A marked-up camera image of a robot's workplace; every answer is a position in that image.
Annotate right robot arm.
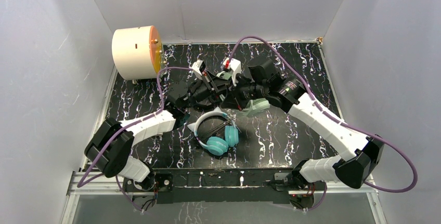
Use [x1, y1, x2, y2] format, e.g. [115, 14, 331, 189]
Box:
[222, 58, 384, 190]

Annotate teal cat-ear headphones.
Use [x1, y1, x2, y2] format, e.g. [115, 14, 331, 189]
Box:
[187, 107, 239, 156]

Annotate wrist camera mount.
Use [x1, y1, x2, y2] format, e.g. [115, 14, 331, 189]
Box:
[190, 59, 206, 80]
[222, 57, 242, 86]

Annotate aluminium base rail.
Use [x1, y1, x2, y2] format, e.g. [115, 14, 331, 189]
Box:
[67, 168, 386, 223]

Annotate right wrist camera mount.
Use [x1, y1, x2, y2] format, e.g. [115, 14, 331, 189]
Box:
[222, 57, 242, 86]

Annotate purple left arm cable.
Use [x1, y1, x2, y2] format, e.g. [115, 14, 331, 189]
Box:
[76, 66, 193, 213]

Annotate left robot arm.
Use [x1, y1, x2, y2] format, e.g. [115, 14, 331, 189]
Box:
[84, 71, 232, 191]

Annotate cream cylindrical drum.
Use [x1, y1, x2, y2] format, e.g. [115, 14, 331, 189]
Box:
[111, 25, 162, 81]

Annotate green headphones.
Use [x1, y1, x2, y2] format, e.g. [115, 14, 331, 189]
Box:
[223, 71, 270, 117]

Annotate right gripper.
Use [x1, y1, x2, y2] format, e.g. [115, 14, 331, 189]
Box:
[221, 74, 268, 111]

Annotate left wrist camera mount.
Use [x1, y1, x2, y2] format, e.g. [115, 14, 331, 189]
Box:
[190, 59, 206, 80]

